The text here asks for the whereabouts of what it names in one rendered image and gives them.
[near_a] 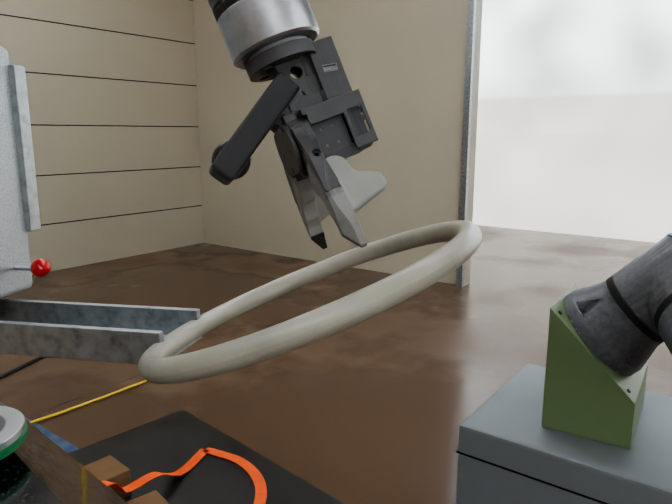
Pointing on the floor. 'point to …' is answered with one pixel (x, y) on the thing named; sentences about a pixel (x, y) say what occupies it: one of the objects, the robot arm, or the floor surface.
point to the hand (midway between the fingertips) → (336, 252)
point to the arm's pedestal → (559, 454)
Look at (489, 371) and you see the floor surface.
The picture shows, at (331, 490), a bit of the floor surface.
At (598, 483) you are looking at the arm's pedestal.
